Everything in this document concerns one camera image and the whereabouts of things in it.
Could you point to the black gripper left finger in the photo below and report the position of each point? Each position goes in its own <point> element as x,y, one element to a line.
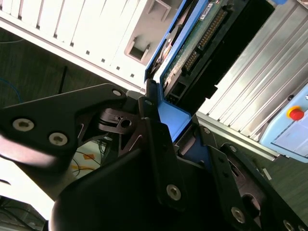
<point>60,115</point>

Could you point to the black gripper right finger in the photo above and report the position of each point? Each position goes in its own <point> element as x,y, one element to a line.
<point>223,173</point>

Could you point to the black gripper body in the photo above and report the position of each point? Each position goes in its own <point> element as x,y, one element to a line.
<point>108,204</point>

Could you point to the hard disk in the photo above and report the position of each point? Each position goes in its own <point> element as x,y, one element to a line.
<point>192,55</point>

